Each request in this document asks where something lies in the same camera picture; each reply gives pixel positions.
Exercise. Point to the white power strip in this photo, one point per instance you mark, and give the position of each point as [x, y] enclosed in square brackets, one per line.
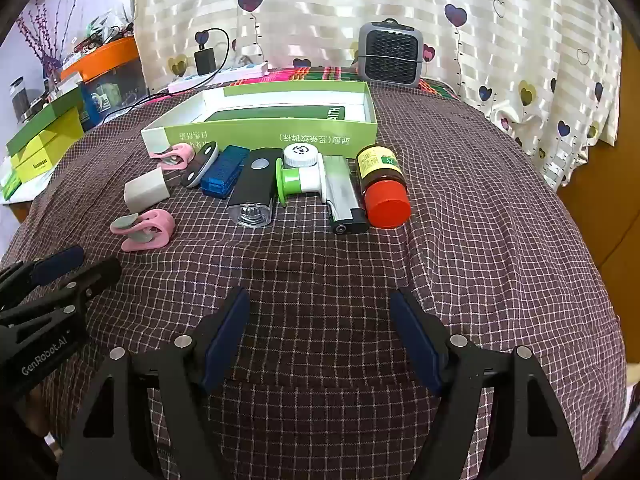
[220, 77]

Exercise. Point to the green cardboard box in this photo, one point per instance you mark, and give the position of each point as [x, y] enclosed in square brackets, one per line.
[320, 135]

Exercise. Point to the black oval key fob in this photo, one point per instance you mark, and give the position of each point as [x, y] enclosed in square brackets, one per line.
[197, 167]

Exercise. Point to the orange tray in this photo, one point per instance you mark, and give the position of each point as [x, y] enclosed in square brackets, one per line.
[105, 55]

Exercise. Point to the grey small desk heater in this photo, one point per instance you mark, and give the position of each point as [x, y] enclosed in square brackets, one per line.
[390, 55]

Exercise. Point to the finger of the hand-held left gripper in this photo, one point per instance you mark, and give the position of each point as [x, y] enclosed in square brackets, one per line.
[95, 277]
[55, 262]

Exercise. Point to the brown checked blanket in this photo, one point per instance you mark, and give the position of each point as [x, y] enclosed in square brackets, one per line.
[320, 260]

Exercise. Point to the yellow box with green lid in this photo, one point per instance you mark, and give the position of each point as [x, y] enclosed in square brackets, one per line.
[45, 145]

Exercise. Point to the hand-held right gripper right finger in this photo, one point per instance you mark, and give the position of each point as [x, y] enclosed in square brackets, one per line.
[415, 345]

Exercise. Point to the pink toy car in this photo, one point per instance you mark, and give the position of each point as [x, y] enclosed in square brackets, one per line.
[155, 232]
[182, 152]

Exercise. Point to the wooden cabinet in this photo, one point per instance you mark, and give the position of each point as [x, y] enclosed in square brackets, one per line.
[615, 210]

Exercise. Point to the white round bottle cap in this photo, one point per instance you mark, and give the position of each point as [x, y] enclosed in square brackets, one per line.
[300, 152]

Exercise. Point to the green and white spool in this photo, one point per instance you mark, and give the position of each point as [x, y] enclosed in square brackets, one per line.
[310, 180]

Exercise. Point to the heart print curtain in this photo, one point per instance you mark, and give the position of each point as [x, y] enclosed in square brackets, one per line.
[350, 0]

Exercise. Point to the brown bottle with red cap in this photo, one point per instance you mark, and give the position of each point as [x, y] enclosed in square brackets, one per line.
[385, 205]

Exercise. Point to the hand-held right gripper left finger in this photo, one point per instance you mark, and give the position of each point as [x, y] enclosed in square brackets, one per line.
[227, 345]

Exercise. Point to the colourful striped cloth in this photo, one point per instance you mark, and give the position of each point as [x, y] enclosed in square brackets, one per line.
[325, 74]

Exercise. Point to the black bike light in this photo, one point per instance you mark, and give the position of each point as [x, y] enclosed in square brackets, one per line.
[255, 180]

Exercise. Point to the white charger cube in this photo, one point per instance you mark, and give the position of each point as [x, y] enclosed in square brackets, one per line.
[145, 190]

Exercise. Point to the purple flower branches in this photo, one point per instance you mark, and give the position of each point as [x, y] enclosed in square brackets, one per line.
[47, 57]

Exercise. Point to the glass jar with black lid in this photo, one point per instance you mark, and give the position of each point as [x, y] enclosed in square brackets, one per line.
[19, 100]

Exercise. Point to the blue usb device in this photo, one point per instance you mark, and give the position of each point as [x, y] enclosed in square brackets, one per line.
[222, 170]

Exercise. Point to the silver lighter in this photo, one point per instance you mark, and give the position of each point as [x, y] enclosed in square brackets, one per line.
[342, 190]

